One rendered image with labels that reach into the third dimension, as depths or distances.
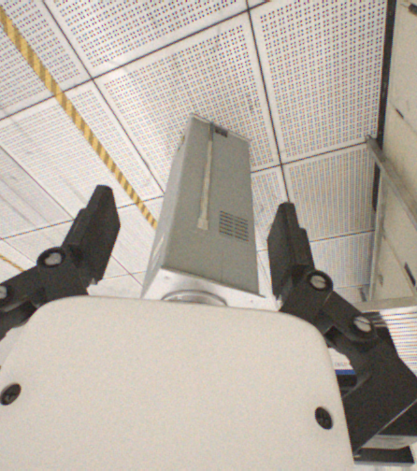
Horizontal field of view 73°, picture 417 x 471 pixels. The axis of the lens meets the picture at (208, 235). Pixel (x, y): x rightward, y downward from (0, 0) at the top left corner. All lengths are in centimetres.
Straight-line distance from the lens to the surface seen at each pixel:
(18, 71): 140
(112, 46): 121
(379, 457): 174
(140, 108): 126
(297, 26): 115
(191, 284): 68
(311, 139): 133
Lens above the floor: 111
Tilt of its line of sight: 41 degrees down
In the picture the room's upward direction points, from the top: 176 degrees counter-clockwise
